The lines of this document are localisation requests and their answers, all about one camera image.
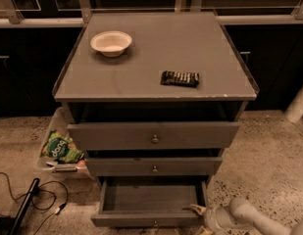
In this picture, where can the grey top drawer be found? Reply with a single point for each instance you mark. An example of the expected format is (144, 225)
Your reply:
(153, 135)

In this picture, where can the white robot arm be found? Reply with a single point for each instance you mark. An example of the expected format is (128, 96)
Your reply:
(241, 214)

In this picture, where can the green snack bag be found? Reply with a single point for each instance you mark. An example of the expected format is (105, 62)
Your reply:
(61, 148)

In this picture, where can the white cylindrical post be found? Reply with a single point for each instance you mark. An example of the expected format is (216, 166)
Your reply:
(294, 112)

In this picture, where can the grey drawer cabinet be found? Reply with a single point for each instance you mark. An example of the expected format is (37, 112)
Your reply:
(94, 88)

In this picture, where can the white paper bowl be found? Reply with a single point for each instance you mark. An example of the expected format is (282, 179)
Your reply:
(110, 43)

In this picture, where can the metal railing frame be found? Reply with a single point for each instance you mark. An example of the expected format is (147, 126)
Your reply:
(42, 13)

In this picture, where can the clear plastic storage bin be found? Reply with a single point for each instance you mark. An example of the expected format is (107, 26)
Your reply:
(50, 165)

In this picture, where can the grey middle drawer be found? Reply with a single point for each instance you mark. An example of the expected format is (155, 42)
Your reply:
(153, 166)

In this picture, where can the grey drawer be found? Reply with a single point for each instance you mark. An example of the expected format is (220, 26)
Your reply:
(153, 166)
(150, 201)
(153, 135)

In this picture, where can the black bar device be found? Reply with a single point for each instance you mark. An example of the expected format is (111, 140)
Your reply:
(17, 220)

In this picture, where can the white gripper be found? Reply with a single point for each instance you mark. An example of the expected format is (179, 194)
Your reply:
(211, 217)

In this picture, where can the grey bottom drawer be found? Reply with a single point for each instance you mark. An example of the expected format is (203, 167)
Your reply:
(150, 201)

